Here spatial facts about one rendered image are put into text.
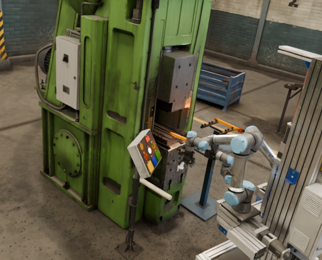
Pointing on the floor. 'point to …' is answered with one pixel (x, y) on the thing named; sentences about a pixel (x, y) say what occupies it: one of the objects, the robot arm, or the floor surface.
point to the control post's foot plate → (122, 248)
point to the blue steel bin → (220, 84)
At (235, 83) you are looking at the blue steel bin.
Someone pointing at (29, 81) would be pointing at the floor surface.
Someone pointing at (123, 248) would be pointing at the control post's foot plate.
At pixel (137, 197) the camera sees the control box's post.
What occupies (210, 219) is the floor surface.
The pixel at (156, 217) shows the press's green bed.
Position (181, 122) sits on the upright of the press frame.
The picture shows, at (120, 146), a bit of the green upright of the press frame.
